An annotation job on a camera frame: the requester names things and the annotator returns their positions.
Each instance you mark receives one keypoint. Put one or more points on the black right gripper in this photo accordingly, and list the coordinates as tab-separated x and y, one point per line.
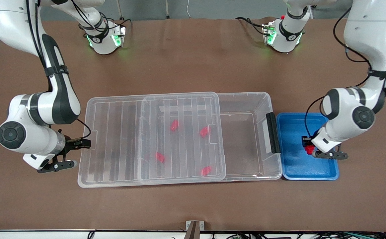
70	145

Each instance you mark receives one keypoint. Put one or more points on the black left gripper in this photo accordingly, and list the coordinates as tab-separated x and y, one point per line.
306	140

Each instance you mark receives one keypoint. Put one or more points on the red block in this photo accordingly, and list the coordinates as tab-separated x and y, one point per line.
174	125
204	131
309	150
206	171
160	157

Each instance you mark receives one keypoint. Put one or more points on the clear ribbed plastic lid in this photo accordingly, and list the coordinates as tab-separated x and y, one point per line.
113	142

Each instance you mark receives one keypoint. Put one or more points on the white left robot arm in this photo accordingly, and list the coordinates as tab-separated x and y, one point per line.
365	33

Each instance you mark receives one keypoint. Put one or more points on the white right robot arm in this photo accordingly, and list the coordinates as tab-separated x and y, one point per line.
60	99

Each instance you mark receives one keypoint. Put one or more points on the clear plastic storage box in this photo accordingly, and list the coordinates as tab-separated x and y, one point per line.
242	139

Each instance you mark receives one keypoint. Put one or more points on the blue plastic tray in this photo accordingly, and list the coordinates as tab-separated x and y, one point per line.
295	166

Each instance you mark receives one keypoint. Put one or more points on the brown table cover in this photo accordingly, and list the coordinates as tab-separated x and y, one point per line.
80	205

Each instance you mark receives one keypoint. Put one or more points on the grey metal post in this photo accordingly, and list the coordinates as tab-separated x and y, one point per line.
119	10
167	8

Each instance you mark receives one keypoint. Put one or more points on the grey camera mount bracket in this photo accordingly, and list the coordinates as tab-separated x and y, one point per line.
195	232

